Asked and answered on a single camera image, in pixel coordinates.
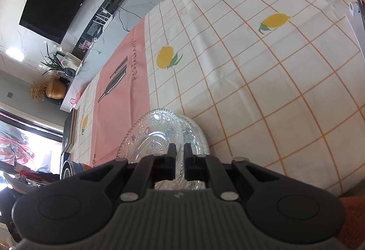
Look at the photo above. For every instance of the golden vase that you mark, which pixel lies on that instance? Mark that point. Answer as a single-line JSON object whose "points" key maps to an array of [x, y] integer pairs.
{"points": [[55, 88]]}

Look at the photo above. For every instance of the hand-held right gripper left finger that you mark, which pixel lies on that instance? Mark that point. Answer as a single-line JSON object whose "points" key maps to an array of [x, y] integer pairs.
{"points": [[171, 158]]}

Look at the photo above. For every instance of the lemon-print checked tablecloth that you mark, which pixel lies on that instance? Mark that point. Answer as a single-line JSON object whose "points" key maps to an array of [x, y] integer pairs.
{"points": [[256, 67]]}

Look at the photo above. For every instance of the black notebook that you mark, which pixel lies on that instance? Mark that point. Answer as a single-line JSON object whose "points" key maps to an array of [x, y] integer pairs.
{"points": [[68, 133]]}

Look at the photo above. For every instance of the red printed cloth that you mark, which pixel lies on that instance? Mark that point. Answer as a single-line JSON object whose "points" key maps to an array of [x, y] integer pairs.
{"points": [[17, 147]]}

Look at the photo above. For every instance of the pink table runner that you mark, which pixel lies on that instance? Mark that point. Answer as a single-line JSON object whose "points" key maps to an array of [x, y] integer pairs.
{"points": [[122, 90]]}

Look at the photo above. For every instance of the dried flower bunch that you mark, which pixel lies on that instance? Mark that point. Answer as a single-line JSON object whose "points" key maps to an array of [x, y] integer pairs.
{"points": [[37, 90]]}

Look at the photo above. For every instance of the green potted plant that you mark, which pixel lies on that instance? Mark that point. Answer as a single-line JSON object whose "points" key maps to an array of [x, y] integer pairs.
{"points": [[54, 63]]}

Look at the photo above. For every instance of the orange cloth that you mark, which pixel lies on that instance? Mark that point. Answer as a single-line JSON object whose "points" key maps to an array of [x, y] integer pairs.
{"points": [[355, 224]]}

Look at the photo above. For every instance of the pink box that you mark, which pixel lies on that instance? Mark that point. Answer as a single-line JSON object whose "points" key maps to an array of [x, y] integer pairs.
{"points": [[75, 98]]}

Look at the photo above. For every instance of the clear glass plate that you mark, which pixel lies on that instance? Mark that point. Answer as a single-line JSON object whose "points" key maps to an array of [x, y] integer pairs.
{"points": [[199, 138], [154, 138]]}

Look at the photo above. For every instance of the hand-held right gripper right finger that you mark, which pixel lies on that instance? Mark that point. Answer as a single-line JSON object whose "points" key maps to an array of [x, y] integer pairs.
{"points": [[188, 158]]}

